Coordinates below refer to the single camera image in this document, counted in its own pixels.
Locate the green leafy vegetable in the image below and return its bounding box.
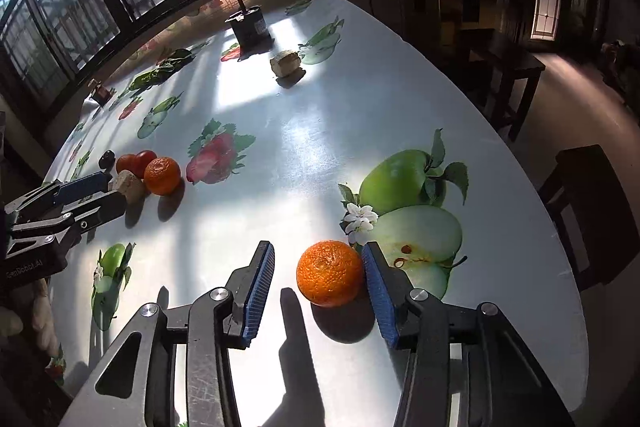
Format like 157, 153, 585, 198
128, 49, 196, 92

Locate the person's left hand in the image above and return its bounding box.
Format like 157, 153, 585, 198
0, 279, 59, 363

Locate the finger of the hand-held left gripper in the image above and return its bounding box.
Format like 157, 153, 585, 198
4, 171, 115, 228
10, 191, 127, 254

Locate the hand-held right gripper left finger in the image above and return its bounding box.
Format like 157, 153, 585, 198
60, 241, 276, 427

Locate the small orange mandarin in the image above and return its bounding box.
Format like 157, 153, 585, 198
144, 156, 182, 196

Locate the small dark red object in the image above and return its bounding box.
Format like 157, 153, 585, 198
89, 79, 118, 106

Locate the fruit print tablecloth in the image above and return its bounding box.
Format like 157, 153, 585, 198
42, 0, 589, 427

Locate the dark wooden bench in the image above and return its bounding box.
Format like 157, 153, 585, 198
450, 28, 547, 142

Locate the dark wooden stool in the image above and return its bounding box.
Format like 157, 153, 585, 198
537, 145, 640, 292

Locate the large orange mandarin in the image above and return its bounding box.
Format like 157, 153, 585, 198
296, 240, 365, 309

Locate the beige ginger piece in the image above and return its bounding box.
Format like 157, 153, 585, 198
109, 172, 147, 206

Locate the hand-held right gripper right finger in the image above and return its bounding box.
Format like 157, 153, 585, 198
361, 242, 576, 427

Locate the beige block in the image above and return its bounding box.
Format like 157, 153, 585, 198
269, 50, 302, 78

